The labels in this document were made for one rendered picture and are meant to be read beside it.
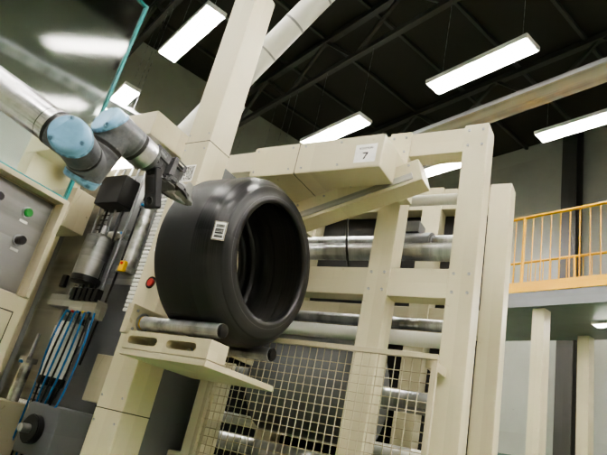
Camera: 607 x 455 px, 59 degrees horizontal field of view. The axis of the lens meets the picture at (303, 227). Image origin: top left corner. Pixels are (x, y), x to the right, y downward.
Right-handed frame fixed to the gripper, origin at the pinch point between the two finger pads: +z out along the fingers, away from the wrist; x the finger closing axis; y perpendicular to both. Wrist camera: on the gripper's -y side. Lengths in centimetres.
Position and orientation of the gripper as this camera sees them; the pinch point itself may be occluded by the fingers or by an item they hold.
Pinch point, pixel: (187, 204)
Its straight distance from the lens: 168.1
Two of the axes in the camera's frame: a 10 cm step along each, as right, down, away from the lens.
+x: -8.5, 0.2, 5.2
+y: 2.7, -8.4, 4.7
